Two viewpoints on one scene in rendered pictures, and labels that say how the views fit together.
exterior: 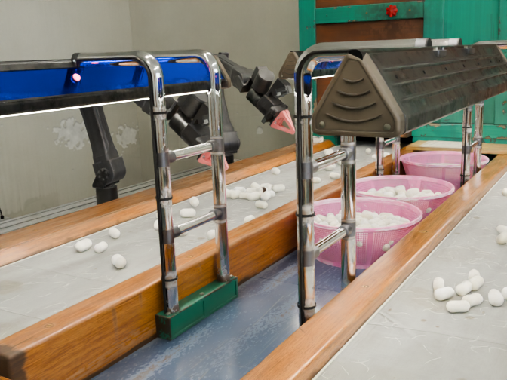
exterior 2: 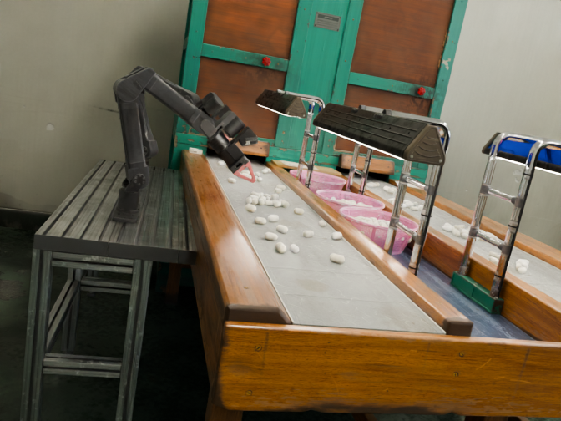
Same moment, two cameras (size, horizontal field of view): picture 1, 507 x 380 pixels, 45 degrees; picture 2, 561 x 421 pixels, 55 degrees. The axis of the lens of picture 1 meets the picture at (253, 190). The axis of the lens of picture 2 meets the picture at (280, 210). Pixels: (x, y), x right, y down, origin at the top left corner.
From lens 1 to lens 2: 1.30 m
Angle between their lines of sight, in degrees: 45
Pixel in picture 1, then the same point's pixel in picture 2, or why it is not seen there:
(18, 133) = not seen: outside the picture
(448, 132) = (291, 155)
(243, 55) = (38, 50)
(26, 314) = (377, 300)
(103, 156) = (142, 163)
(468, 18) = (315, 79)
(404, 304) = not seen: hidden behind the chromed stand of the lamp
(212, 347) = not seen: hidden behind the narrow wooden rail
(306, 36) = (192, 64)
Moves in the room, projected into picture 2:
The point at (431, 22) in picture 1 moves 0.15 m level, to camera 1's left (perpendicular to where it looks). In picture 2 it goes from (291, 76) to (269, 72)
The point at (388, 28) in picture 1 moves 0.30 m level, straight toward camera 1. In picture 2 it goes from (260, 73) to (292, 78)
